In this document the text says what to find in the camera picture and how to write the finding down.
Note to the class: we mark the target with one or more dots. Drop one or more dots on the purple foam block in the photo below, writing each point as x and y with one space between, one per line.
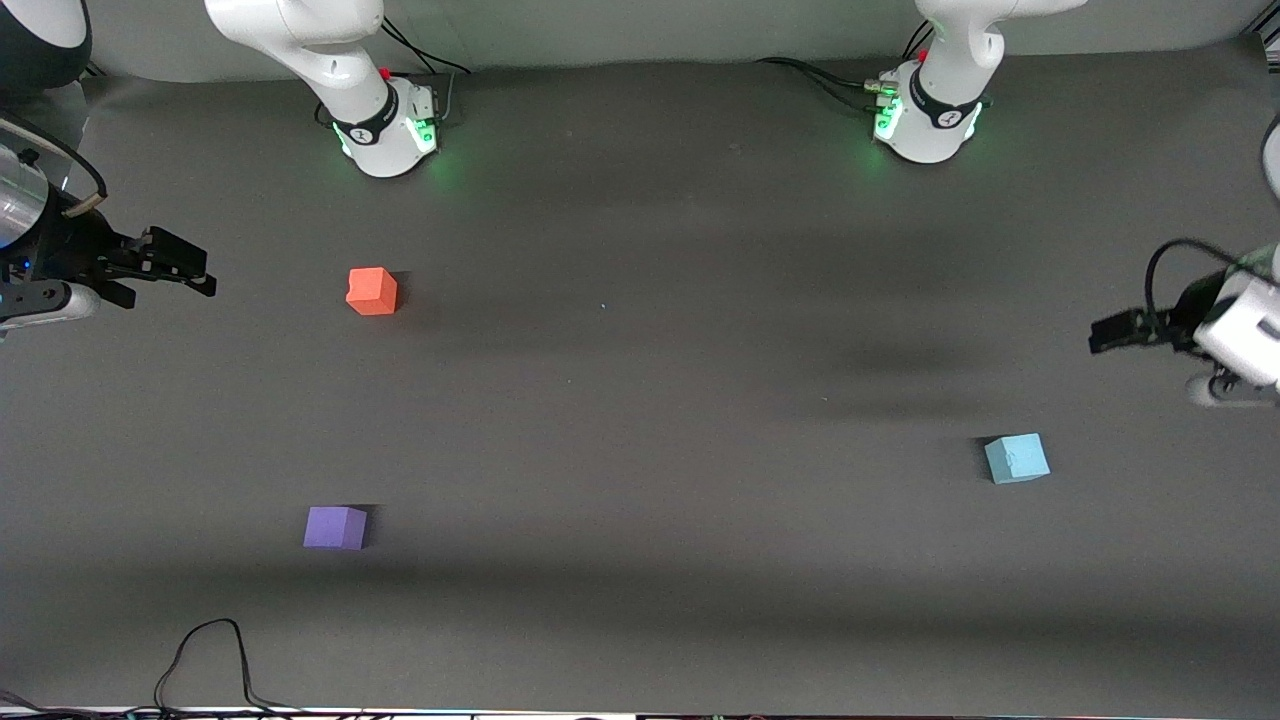
335 528

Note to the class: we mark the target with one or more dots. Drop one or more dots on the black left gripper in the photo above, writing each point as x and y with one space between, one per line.
1176 317

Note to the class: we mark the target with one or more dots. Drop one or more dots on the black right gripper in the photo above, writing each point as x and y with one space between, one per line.
75 247

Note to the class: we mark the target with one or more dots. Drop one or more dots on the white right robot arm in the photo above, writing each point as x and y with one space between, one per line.
330 60

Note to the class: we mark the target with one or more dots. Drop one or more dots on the orange foam block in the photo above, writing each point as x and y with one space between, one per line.
372 292

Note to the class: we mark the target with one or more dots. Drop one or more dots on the light blue foam block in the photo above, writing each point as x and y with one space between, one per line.
1017 459

